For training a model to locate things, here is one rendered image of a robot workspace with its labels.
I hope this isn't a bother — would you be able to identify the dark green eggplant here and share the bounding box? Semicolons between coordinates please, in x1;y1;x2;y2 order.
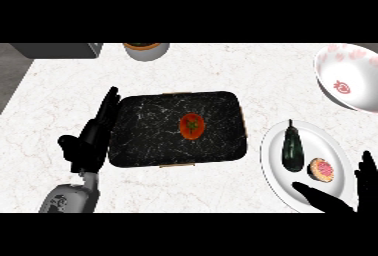
280;119;305;173

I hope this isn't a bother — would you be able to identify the grey pot with orange rim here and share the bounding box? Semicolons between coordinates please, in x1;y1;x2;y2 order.
120;42;171;63

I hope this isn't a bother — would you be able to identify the white plate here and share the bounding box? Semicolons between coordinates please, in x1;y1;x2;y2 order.
258;119;361;214

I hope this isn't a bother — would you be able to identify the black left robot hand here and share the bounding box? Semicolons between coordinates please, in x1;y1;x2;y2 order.
55;86;122;174

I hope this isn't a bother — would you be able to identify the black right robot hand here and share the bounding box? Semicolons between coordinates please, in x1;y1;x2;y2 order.
290;150;378;214

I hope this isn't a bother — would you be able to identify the white bowl with pink print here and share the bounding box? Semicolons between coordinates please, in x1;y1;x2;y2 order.
312;43;378;115

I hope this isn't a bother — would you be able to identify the black marble cutting board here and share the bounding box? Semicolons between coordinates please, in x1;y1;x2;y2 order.
106;90;247;168

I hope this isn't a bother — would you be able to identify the red tomato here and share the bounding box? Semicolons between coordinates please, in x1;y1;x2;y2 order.
176;112;206;141

